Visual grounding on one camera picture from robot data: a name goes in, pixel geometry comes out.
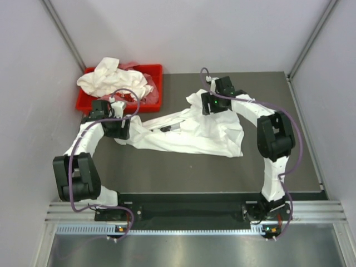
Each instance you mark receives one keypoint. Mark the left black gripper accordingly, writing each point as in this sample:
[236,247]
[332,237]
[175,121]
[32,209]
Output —
[122,133]

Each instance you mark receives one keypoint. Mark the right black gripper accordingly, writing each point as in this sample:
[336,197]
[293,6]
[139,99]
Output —
[207,98]

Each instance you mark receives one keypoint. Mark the white t shirt with print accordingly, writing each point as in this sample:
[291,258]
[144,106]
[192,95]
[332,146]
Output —
[189,131]

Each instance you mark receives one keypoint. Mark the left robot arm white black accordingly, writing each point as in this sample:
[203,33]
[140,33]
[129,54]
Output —
[77,178]

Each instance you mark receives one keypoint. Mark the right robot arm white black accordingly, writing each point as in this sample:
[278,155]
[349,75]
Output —
[274,134]

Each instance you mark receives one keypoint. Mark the red plastic bin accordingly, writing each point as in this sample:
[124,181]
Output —
[84,101]

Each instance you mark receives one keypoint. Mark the pink t shirt in bin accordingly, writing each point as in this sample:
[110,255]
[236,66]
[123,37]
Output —
[131,98]

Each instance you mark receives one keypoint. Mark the white t shirt in bin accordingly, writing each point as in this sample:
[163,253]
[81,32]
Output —
[107,77]

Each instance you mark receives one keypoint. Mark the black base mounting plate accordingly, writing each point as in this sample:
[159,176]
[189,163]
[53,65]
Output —
[231,205]

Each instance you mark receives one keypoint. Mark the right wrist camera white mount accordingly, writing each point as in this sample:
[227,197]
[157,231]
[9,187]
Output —
[211,83]

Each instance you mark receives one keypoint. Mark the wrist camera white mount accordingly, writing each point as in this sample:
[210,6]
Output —
[117,107]
[211,83]

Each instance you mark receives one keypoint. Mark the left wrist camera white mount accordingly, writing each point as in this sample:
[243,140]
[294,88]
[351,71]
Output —
[117,107]

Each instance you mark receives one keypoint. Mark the right corner aluminium post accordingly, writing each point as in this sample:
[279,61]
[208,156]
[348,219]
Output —
[321,22]

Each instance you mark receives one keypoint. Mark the corner aluminium post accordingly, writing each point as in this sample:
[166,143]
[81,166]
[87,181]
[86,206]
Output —
[321,22]
[59,25]

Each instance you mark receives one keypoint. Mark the aluminium extrusion rail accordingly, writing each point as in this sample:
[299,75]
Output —
[61,212]

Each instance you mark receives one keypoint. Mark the grey slotted cable duct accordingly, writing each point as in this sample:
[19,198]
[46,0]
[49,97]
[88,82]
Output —
[116,230]

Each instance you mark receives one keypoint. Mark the left corner aluminium post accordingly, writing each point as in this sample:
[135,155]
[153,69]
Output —
[59,25]

